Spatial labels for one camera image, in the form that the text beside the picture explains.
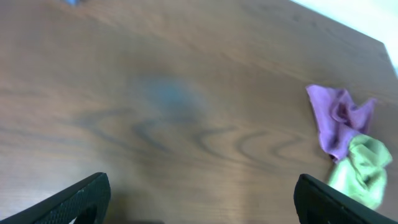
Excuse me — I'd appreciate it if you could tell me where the crumpled purple cloth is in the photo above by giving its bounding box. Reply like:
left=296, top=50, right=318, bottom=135
left=306, top=85, right=377, bottom=162

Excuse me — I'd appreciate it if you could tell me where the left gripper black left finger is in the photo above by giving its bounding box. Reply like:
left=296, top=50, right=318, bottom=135
left=1, top=172, right=111, bottom=224

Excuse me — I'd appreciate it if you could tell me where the folded blue cloth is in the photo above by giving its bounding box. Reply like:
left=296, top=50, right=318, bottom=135
left=63, top=0, right=82, bottom=6

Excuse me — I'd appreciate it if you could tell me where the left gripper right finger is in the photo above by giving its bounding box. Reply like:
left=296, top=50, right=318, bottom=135
left=294, top=174, right=397, bottom=224

